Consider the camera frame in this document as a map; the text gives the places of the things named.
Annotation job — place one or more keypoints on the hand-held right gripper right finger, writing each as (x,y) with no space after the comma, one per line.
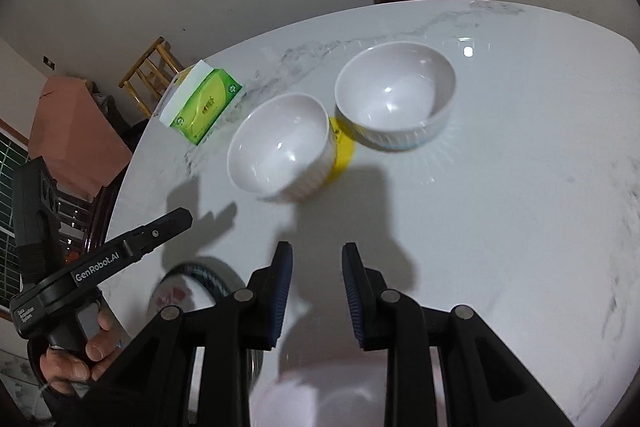
(352,292)

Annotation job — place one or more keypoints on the person's left forearm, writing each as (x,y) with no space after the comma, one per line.
(70,409)

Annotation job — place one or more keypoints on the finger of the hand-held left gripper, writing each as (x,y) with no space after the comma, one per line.
(160,232)

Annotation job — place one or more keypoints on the dark wooden armchair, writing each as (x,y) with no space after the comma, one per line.
(105,207)

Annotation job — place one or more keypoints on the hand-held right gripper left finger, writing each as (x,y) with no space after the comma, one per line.
(282,287)

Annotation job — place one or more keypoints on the person's left hand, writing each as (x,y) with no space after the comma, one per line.
(100,347)

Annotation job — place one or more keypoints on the white ribbed bowl pale base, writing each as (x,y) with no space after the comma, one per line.
(395,87)

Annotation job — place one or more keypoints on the dark window with grille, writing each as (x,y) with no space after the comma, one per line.
(10,167)

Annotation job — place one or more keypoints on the black wall switch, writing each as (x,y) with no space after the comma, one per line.
(48,63)

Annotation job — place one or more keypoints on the round yellow warning sticker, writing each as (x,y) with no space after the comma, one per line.
(344,152)

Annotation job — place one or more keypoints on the bamboo chair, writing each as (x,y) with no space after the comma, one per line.
(150,52)

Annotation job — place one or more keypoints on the white ribbed bowl pink base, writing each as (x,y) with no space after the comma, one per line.
(280,142)

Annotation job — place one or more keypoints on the pink cloth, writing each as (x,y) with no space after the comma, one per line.
(75,132)

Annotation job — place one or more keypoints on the green tissue pack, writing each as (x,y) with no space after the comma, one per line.
(205,104)

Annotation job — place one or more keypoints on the white plate with pink flowers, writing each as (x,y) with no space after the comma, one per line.
(172,294)

